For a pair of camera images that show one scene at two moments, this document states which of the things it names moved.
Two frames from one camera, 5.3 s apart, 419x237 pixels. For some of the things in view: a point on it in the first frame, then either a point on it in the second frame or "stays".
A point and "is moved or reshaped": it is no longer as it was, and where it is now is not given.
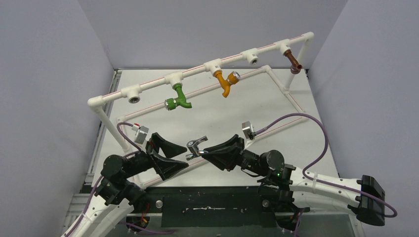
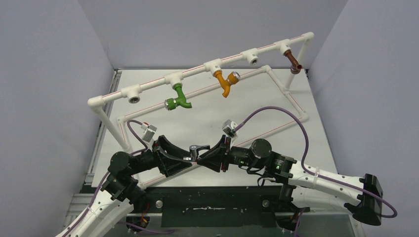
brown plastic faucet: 295,67 stays
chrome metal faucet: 192,147 is moved or reshaped
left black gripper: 166,167 stays
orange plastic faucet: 232,78 stays
